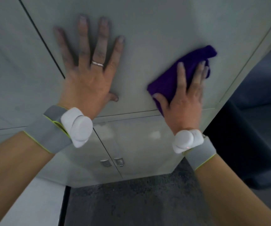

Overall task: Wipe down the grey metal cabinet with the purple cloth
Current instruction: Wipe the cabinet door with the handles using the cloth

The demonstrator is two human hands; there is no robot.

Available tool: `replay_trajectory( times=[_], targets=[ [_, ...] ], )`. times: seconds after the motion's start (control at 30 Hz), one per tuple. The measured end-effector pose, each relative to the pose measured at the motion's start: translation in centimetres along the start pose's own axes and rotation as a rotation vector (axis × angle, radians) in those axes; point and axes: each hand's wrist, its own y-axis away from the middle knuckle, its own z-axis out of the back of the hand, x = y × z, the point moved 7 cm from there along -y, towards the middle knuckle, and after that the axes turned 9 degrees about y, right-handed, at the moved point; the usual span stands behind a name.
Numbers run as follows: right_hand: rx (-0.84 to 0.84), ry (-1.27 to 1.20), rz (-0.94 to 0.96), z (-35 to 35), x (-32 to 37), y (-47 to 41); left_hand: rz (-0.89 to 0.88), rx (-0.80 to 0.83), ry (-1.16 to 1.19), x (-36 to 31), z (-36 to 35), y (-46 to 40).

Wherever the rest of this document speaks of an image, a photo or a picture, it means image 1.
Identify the dark leather sofa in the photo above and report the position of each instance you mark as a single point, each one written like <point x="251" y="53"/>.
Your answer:
<point x="255" y="138"/>

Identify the grey wristband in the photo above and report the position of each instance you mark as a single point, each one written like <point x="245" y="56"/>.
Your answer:
<point x="200" y="155"/>
<point x="47" y="134"/>

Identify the person's left hand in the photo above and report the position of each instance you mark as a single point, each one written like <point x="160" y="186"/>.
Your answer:
<point x="86" y="89"/>

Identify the white wrist tracker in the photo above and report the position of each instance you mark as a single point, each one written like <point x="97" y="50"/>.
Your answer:
<point x="186" y="141"/>
<point x="80" y="128"/>

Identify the white right wrist tracker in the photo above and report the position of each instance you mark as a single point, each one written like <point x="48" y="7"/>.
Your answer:
<point x="186" y="141"/>

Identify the purple cleaning cloth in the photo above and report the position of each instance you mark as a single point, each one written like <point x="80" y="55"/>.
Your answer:
<point x="170" y="78"/>

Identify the grey left wristband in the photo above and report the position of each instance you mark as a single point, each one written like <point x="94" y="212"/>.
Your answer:
<point x="47" y="134"/>

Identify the grey right wristband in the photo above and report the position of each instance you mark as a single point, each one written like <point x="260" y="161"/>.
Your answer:
<point x="200" y="155"/>

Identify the person's right hand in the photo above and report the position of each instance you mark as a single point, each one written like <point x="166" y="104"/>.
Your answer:
<point x="186" y="110"/>

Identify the white left wrist tracker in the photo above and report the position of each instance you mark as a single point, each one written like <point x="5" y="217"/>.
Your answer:
<point x="80" y="128"/>

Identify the grey metal cabinet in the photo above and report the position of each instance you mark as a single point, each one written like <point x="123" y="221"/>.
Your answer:
<point x="149" y="28"/>

